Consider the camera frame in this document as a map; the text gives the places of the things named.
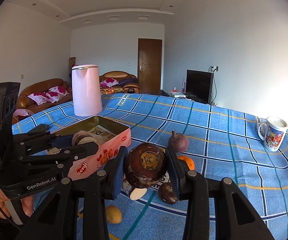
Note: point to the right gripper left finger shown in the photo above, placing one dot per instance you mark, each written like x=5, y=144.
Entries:
x=56, y=216

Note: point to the black television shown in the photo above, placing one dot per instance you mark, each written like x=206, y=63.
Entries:
x=199, y=85

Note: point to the person's left hand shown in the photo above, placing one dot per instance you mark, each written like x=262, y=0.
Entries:
x=27, y=204

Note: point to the red white floral cushion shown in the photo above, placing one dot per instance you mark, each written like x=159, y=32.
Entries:
x=54, y=94

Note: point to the white box on stand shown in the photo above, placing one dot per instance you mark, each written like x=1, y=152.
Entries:
x=177, y=94

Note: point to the purple round fruit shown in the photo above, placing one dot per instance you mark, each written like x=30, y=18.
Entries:
x=178, y=141

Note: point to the brown leather armchair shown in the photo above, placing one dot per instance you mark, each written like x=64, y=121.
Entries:
x=118, y=82

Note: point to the pink electric kettle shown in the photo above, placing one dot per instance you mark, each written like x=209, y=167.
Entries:
x=86, y=90

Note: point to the white printed mug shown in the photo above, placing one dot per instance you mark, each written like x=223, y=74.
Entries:
x=272, y=132

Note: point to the orange mandarin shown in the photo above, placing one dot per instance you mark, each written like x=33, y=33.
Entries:
x=188, y=160

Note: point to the dark brown chestnut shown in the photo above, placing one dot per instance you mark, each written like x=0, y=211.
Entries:
x=166, y=194

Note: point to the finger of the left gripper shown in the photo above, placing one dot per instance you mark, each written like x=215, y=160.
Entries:
x=34, y=141
x=65, y=157

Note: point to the brown leather sofa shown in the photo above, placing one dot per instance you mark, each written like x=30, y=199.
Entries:
x=27, y=107

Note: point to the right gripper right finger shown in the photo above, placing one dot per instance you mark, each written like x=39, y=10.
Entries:
x=235, y=216

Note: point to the blue plaid tablecloth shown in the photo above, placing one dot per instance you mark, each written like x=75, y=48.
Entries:
x=222, y=143

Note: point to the dark brown room door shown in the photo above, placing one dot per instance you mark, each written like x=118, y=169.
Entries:
x=149, y=65

